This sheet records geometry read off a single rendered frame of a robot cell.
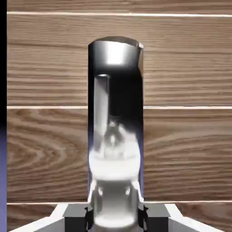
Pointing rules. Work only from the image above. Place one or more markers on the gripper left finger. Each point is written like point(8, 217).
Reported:
point(74, 215)

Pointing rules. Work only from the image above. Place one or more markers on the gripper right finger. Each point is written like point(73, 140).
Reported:
point(157, 215)

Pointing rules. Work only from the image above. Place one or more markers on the wooden cabinet door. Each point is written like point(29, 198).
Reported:
point(208, 213)
point(186, 154)
point(45, 59)

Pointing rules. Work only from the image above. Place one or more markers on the wooden cabinet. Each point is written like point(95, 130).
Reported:
point(116, 5)

